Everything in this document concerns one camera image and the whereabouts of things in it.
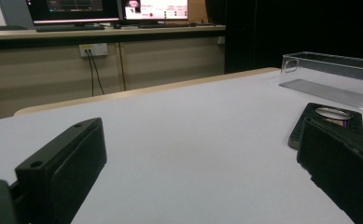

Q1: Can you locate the wide black computer monitor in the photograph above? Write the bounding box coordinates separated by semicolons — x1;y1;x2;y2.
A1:
24;0;121;25

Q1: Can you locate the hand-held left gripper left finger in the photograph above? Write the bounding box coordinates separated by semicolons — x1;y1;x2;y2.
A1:
14;117;107;224

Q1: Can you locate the black power cable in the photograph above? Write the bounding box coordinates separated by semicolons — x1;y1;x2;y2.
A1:
86;49;95;97
90;49;105;95

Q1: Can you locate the long beige office desk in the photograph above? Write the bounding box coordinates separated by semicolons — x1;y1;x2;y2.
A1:
0;24;227;127

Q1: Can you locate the clear plastic storage box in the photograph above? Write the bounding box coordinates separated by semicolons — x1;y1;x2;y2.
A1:
278;50;363;115

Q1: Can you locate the computer monitor pink screen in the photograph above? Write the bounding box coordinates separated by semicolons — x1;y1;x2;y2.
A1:
120;0;189;21

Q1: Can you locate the black keyboard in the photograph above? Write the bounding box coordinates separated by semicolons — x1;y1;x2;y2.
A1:
35;24;105;33
137;21;198;29

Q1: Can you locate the white table mat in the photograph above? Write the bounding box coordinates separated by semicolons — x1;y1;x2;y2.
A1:
0;69;363;224

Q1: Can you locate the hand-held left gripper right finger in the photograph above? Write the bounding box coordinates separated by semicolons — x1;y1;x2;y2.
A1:
296;117;363;224

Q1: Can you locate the black case round window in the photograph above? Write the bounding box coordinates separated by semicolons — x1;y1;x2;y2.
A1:
286;102;363;151

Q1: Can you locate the white wall socket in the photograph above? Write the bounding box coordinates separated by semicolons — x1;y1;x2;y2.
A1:
78;42;109;58

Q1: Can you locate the brown cardboard box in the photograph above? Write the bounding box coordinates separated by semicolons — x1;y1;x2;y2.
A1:
188;0;209;23

